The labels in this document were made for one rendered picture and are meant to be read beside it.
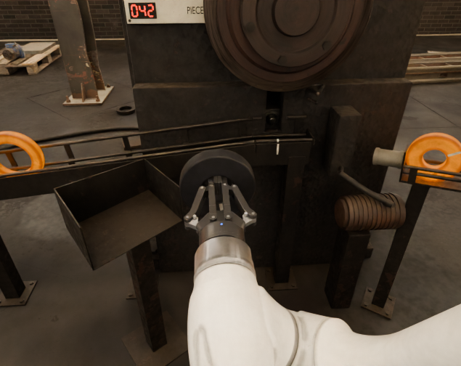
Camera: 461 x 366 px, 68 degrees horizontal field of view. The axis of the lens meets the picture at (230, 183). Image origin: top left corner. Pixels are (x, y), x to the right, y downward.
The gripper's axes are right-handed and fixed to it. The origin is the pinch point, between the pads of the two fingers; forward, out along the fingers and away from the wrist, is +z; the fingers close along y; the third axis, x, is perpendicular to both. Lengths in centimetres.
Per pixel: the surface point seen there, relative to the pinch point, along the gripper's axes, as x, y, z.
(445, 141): -9, 69, 27
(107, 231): -25.7, -30.4, 13.2
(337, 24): 21, 33, 36
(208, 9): 24, 0, 45
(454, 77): -102, 305, 335
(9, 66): -96, -253, 404
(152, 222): -24.9, -18.3, 14.9
